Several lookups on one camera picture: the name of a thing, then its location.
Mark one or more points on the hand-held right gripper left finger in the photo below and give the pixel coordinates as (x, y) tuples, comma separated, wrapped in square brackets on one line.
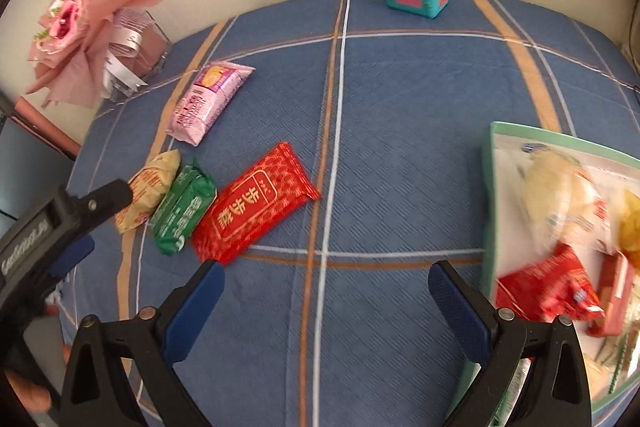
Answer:
[(197, 307)]

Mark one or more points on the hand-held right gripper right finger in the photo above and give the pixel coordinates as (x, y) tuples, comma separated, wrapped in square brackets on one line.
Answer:
[(457, 312)]

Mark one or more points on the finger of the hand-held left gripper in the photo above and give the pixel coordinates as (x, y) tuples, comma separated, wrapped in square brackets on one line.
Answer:
[(75, 254), (100, 202)]

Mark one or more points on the yellow snack packet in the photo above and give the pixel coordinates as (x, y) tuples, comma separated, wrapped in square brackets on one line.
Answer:
[(145, 192)]

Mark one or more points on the small red snack packet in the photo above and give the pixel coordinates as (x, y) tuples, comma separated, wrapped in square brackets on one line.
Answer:
[(545, 289)]

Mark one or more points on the green-rimmed cardboard box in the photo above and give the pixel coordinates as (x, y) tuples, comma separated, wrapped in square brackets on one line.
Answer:
[(490, 207)]

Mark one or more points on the large red snack packet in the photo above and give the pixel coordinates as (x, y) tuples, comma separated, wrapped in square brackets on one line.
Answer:
[(250, 207)]

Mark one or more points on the person's left hand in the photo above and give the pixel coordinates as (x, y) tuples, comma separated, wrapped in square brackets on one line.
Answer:
[(30, 394)]

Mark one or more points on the dark cabinet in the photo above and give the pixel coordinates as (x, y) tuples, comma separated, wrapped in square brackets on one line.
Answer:
[(30, 152)]

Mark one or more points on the pink snack packet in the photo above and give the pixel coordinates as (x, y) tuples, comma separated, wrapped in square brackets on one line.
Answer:
[(207, 102)]

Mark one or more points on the clear steamed bun packet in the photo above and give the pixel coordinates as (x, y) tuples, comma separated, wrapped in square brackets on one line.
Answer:
[(555, 192)]

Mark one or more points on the red and beige snack packet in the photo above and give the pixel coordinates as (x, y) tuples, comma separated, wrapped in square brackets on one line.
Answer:
[(617, 292)]

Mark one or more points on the clear pink box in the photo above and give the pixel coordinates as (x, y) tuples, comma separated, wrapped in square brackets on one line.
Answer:
[(145, 44)]

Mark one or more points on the clear green-striped snack packet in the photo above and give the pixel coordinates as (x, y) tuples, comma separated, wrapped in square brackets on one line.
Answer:
[(617, 357)]

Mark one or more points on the pink flower bouquet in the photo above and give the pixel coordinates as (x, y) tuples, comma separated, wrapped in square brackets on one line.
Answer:
[(75, 17)]

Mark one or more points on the yellow bread packet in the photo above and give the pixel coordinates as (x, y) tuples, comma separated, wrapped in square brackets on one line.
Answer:
[(631, 227)]

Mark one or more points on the blue plaid cloth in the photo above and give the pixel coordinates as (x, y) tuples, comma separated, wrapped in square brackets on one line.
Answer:
[(400, 107)]

